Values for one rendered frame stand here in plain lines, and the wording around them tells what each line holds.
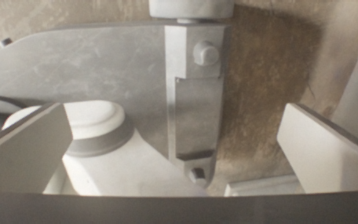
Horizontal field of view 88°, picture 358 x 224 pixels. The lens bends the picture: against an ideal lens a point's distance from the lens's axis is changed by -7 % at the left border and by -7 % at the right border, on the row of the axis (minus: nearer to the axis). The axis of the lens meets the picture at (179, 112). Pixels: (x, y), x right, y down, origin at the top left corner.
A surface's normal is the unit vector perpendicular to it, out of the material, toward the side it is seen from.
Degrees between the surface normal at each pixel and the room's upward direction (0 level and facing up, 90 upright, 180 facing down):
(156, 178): 90
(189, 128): 0
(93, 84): 0
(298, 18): 0
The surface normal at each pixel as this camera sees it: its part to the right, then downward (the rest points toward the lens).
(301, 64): 0.21, 0.48
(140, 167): 0.00, -0.87
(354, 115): -0.98, 0.04
